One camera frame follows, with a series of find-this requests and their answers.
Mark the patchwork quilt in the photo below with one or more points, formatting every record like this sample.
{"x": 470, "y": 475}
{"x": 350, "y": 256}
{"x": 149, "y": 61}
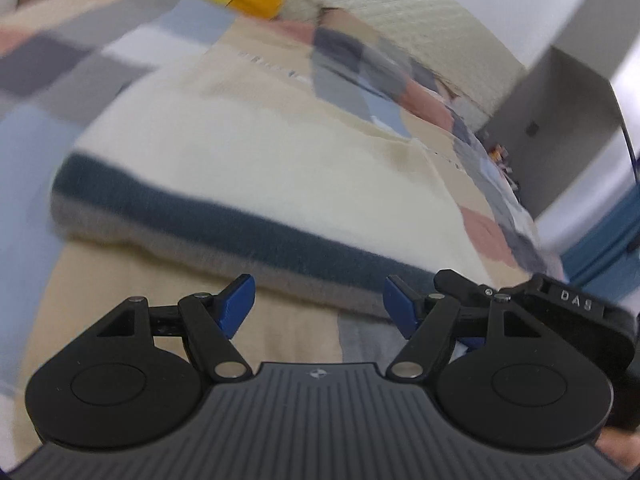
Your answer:
{"x": 125, "y": 30}

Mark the blue curtain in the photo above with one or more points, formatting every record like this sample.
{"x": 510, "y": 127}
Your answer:
{"x": 605, "y": 245}

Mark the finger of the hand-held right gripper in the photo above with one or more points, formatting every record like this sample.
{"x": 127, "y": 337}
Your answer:
{"x": 470, "y": 344}
{"x": 460, "y": 280}

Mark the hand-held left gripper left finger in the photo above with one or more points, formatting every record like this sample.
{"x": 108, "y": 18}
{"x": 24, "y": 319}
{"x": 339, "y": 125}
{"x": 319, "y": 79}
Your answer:
{"x": 235, "y": 305}

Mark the cluster of small bottles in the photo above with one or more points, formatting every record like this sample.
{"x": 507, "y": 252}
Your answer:
{"x": 501, "y": 154}

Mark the person's right hand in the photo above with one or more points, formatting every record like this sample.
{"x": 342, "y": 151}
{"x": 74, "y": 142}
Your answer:
{"x": 622, "y": 447}

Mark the dark wall switch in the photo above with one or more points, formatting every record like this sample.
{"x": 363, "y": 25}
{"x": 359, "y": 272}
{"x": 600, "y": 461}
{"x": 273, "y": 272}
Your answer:
{"x": 532, "y": 130}

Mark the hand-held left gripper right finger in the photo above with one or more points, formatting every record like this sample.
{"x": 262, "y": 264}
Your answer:
{"x": 401, "y": 305}

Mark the grey wardrobe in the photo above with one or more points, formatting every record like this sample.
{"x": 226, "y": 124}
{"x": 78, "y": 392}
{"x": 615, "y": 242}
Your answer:
{"x": 565, "y": 110}

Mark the patchwork pillow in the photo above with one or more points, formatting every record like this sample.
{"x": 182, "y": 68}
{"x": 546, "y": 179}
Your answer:
{"x": 360, "y": 60}

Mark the cream striped sweater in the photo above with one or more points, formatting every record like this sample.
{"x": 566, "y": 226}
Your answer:
{"x": 275, "y": 170}

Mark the cream quilted headboard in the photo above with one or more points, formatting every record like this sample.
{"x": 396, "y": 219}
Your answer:
{"x": 400, "y": 5}

